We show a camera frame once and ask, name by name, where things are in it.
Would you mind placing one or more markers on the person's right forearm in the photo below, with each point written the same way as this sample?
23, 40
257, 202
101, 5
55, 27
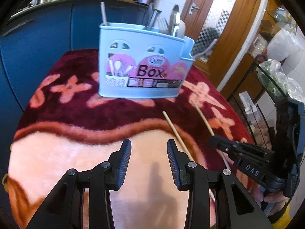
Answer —
282, 219

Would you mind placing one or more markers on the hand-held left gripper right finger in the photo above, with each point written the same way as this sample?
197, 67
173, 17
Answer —
174, 164

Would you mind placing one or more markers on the wooden chopstick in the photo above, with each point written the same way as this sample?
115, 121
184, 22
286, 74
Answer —
175, 131
205, 121

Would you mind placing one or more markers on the white plastic bag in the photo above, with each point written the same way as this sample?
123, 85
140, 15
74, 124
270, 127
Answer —
283, 45

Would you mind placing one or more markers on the steel tongs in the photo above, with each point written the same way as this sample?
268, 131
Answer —
174, 19

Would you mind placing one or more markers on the clear plastic bag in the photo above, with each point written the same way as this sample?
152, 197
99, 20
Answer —
278, 76

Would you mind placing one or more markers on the wooden door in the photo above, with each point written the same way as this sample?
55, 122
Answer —
247, 16

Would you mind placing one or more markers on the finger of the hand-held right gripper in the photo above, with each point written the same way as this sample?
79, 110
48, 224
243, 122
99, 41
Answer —
250, 148
224, 149

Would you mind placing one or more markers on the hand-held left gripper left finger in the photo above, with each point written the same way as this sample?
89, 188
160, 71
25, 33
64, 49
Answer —
124, 164

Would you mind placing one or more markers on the pile of eggs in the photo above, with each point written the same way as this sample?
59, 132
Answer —
258, 133

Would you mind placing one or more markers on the person's right hand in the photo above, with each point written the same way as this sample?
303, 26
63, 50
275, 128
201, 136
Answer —
274, 199

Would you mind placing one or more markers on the light blue utensil box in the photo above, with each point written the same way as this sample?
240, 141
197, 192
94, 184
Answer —
143, 40

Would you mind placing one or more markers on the steel fork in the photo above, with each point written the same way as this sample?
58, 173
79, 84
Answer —
164, 25
157, 19
150, 16

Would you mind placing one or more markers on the floral plush blanket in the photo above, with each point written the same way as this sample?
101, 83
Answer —
71, 159

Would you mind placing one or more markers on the blue kitchen counter cabinet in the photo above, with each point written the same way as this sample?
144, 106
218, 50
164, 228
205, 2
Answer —
47, 28

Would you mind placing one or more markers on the white box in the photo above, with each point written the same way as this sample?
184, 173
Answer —
245, 100

